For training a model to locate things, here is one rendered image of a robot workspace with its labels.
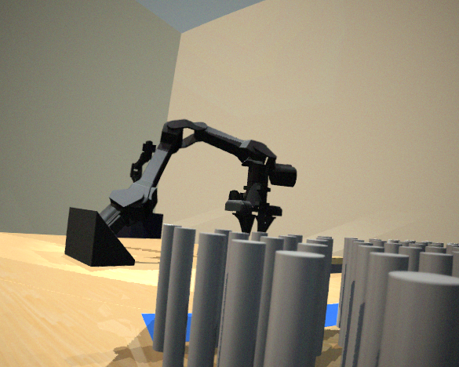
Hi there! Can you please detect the blue taped strip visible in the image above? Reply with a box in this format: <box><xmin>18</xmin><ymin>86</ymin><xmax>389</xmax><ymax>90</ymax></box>
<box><xmin>142</xmin><ymin>303</ymin><xmax>338</xmax><ymax>342</ymax></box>

